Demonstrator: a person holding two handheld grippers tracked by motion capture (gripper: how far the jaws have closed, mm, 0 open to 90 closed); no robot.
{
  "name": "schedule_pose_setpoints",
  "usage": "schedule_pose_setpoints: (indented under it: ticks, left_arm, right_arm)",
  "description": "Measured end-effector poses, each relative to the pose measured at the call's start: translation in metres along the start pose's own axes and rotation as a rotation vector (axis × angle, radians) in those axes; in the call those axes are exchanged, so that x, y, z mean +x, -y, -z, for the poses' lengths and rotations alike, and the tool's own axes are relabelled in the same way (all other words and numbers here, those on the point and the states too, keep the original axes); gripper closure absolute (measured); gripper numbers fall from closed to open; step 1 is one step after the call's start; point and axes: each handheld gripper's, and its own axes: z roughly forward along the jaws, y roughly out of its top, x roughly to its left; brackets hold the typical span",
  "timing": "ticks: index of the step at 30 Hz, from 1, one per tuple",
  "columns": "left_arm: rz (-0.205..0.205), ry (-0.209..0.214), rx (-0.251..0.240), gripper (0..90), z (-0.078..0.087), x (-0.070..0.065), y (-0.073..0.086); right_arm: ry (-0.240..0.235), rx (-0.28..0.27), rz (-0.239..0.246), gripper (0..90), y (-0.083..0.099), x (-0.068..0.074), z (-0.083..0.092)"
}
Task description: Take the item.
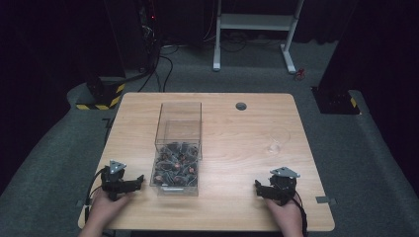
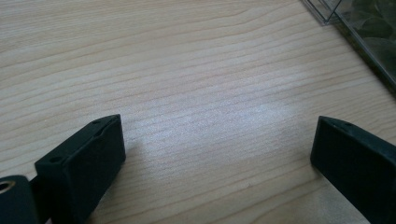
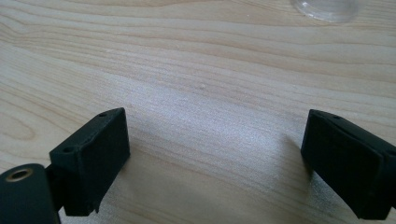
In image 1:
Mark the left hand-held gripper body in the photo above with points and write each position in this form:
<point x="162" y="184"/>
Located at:
<point x="113" y="182"/>

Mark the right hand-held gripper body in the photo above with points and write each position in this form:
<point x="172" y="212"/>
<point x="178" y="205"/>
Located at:
<point x="282" y="186"/>

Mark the person's left hand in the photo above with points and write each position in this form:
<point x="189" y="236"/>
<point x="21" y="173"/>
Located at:
<point x="107" y="207"/>

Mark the person's right hand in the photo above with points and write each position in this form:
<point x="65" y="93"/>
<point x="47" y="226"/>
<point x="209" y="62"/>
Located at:
<point x="286" y="215"/>

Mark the grey tape piece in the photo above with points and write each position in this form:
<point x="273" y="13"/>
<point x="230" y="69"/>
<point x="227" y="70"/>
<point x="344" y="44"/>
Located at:
<point x="326" y="199"/>
<point x="80" y="203"/>

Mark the pile of dark tea bags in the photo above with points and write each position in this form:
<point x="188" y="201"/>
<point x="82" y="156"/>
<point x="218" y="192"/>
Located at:
<point x="178" y="164"/>

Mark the clear glass cup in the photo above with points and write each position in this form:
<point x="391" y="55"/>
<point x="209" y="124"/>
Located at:
<point x="278" y="140"/>

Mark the clear plastic box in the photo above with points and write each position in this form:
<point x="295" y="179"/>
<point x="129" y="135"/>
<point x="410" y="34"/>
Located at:
<point x="179" y="131"/>

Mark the black yellow striped stand base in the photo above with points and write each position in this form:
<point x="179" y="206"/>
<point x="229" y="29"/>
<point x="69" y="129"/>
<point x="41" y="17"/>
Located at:
<point x="105" y="98"/>

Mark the small red object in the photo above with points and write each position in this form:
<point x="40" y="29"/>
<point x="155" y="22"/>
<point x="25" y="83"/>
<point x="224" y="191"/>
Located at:
<point x="299" y="74"/>

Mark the white metal stand frame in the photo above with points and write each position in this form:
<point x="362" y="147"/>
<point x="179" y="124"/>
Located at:
<point x="257" y="22"/>

